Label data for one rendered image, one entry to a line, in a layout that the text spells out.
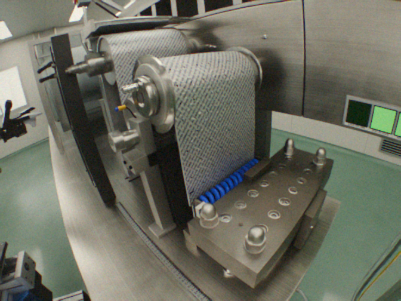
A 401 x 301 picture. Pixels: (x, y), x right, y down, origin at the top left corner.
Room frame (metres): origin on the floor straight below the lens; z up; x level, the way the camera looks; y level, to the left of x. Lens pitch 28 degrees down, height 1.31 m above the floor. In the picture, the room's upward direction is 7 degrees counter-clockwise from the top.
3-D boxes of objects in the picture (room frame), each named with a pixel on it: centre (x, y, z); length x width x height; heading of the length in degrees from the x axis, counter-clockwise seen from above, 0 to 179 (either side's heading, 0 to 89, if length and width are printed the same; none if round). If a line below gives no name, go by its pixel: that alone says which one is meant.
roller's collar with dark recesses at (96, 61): (0.53, 0.25, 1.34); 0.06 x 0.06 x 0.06; 40
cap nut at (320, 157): (0.39, -0.32, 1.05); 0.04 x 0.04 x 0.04
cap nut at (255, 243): (0.18, -0.07, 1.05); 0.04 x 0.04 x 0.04
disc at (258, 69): (0.52, -0.12, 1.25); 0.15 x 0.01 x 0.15; 40
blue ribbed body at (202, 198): (0.37, -0.07, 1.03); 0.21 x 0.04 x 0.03; 130
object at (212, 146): (0.38, -0.05, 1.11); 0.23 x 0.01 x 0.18; 130
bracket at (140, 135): (0.36, 0.13, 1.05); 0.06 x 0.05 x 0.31; 130
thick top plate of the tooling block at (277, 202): (0.32, -0.16, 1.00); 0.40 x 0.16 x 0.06; 130
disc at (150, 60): (0.35, 0.08, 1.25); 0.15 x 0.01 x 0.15; 40
